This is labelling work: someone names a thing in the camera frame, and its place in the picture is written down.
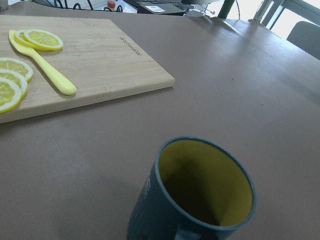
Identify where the dark blue mug yellow inside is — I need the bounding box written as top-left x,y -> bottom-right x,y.
127,136 -> 257,240

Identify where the wooden cutting board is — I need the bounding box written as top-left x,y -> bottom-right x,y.
0,15 -> 175,123

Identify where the yellow plastic spoon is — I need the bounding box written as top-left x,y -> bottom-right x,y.
8,30 -> 77,96

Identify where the lemon slice on spoon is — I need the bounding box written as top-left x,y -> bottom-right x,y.
13,29 -> 64,51

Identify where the lemon slice middle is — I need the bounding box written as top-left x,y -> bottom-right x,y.
0,68 -> 28,98

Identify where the lemon slice outer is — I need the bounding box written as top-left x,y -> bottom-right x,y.
0,77 -> 22,114

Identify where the lemon slice inner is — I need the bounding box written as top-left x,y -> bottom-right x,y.
0,57 -> 34,83

